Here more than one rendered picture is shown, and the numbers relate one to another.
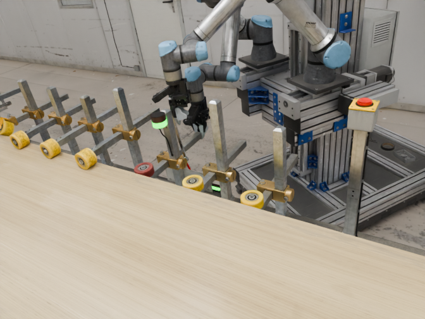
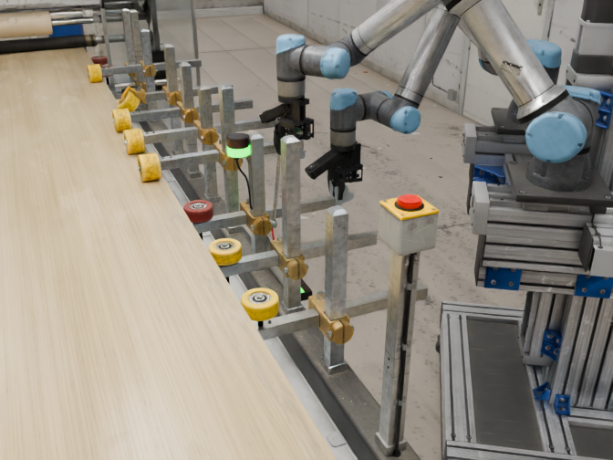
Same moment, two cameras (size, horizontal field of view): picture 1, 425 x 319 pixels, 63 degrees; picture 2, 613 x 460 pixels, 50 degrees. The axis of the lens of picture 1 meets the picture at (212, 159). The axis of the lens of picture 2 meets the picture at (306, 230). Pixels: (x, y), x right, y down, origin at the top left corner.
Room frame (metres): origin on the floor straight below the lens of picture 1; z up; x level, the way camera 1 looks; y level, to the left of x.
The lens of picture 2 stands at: (-0.01, -0.79, 1.66)
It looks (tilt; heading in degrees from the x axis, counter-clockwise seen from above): 27 degrees down; 31
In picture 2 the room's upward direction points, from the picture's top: straight up
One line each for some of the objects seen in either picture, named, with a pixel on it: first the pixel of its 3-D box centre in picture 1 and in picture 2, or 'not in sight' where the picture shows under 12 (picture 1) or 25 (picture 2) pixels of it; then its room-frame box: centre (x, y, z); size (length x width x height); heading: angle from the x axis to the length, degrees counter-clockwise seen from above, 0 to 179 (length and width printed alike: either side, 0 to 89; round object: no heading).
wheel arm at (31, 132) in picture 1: (59, 117); (188, 109); (1.81, 0.80, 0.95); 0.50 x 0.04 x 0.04; 144
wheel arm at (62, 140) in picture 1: (90, 123); (206, 130); (1.66, 0.60, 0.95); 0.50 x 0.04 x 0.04; 144
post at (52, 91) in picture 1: (66, 128); (190, 127); (1.78, 0.77, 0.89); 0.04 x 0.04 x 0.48; 54
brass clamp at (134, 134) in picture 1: (126, 133); (227, 156); (1.50, 0.38, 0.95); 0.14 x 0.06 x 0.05; 54
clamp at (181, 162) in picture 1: (171, 161); (254, 218); (1.35, 0.18, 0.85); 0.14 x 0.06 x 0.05; 54
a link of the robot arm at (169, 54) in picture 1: (170, 56); (291, 57); (1.44, 0.11, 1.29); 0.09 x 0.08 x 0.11; 91
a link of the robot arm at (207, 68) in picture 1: (206, 73); (376, 107); (1.67, -0.03, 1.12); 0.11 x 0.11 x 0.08; 60
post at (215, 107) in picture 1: (221, 155); (291, 230); (1.19, -0.04, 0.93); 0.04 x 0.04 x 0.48; 54
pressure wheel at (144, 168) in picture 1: (146, 177); (199, 223); (1.23, 0.29, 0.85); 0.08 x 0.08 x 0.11
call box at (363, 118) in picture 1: (362, 116); (407, 226); (0.89, -0.45, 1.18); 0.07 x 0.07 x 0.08; 54
